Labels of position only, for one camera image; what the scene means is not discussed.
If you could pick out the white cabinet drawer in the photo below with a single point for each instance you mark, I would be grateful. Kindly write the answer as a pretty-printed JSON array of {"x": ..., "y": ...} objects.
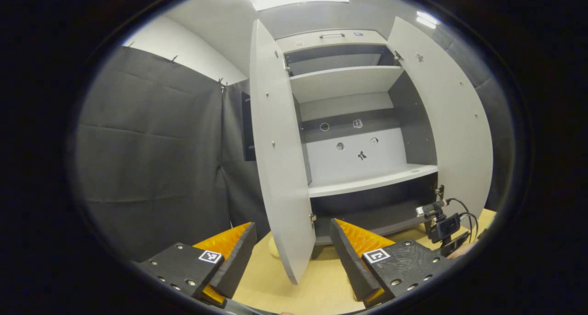
[{"x": 330, "y": 44}]

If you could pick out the black backdrop cloth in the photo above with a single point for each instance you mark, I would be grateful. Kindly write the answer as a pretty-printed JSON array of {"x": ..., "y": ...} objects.
[
  {"x": 151, "y": 159},
  {"x": 498, "y": 122}
]

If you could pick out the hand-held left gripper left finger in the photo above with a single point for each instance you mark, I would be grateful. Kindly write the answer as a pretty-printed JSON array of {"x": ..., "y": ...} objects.
[{"x": 236, "y": 264}]

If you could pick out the white cabinet door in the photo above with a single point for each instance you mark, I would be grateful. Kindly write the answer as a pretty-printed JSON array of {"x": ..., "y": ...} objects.
[
  {"x": 280, "y": 168},
  {"x": 459, "y": 122}
]

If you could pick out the metal clip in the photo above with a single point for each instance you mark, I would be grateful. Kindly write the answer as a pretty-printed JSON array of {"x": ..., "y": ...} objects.
[{"x": 222, "y": 84}]

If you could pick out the white and grey shoe cabinet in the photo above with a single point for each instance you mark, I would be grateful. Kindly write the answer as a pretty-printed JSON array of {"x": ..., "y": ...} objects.
[{"x": 344, "y": 83}]

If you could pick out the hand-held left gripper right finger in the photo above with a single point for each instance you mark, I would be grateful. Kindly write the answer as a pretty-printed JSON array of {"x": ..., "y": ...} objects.
[{"x": 351, "y": 264}]

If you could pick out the yellow plush toy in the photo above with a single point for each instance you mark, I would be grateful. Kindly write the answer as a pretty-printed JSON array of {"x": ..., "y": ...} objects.
[{"x": 274, "y": 247}]

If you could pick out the small ceiling light panel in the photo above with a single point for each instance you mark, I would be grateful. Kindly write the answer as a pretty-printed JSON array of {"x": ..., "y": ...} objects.
[{"x": 427, "y": 19}]

